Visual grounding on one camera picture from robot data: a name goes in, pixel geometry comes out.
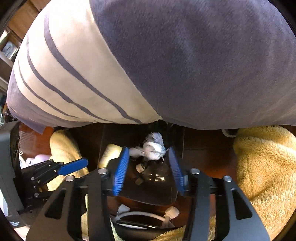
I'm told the yellow fluffy blanket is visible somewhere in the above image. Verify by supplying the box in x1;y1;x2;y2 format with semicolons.
50;126;295;240

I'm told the blue white striped duvet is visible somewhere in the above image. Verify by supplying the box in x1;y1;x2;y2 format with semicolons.
6;1;295;133

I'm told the white tissue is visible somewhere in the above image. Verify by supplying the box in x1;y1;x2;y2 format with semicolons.
129;133;167;161

